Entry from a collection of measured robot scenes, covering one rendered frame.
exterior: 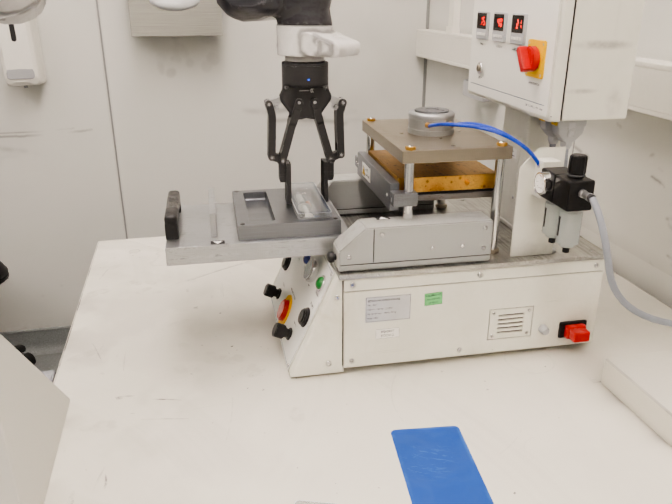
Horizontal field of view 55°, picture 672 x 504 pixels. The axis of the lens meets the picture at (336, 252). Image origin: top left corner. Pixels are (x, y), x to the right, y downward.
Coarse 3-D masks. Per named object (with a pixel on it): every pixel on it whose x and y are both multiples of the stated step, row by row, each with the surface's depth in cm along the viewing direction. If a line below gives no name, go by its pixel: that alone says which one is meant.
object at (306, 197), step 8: (296, 184) 119; (304, 184) 119; (312, 184) 119; (296, 192) 114; (304, 192) 114; (312, 192) 114; (296, 200) 109; (304, 200) 109; (312, 200) 110; (320, 200) 110; (296, 208) 105; (304, 208) 105; (312, 208) 105; (320, 208) 105; (328, 208) 105
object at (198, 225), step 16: (208, 192) 113; (192, 208) 117; (208, 208) 117; (224, 208) 117; (192, 224) 109; (208, 224) 109; (224, 224) 109; (176, 240) 102; (192, 240) 102; (208, 240) 102; (256, 240) 102; (272, 240) 102; (288, 240) 102; (304, 240) 103; (320, 240) 103; (176, 256) 100; (192, 256) 100; (208, 256) 101; (224, 256) 101; (240, 256) 102; (256, 256) 102; (272, 256) 103; (288, 256) 103
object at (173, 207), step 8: (168, 192) 114; (176, 192) 113; (168, 200) 108; (176, 200) 109; (168, 208) 104; (176, 208) 105; (168, 216) 101; (176, 216) 101; (168, 224) 101; (176, 224) 101; (168, 232) 102; (176, 232) 102
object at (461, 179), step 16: (384, 160) 114; (400, 176) 104; (416, 176) 104; (432, 176) 104; (448, 176) 104; (464, 176) 105; (480, 176) 105; (432, 192) 105; (448, 192) 106; (464, 192) 106; (480, 192) 106
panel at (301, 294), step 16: (320, 256) 111; (288, 272) 126; (320, 272) 108; (288, 288) 122; (304, 288) 113; (320, 288) 104; (272, 304) 129; (304, 304) 110; (320, 304) 103; (288, 320) 115; (304, 336) 104; (288, 352) 109; (288, 368) 106
